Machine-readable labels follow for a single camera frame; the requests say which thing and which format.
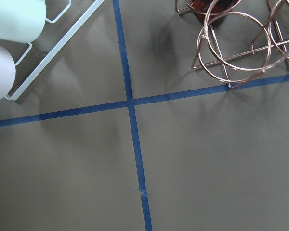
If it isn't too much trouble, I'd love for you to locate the white wire rack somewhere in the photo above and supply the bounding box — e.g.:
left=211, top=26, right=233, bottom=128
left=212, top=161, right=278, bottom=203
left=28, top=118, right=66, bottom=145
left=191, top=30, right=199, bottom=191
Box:
left=5, top=0, right=104, bottom=101

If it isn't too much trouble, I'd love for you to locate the pale lilac cup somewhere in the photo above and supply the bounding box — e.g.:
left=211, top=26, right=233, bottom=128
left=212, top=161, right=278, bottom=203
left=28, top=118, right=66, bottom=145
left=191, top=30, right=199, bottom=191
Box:
left=0, top=46, right=16, bottom=100

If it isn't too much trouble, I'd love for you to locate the pale green cup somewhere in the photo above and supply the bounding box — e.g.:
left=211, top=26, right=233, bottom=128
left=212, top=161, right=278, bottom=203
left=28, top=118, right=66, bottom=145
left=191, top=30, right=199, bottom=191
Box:
left=0, top=0, right=46, bottom=43

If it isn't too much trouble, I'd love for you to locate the tea bottle back left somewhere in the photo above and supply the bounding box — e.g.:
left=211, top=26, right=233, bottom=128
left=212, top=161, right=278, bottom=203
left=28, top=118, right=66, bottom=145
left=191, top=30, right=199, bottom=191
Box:
left=183, top=0, right=240, bottom=23

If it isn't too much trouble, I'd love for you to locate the copper wire bottle rack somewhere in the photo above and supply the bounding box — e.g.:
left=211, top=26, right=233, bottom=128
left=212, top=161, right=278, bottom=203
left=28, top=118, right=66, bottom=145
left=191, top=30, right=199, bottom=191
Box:
left=174, top=0, right=289, bottom=89

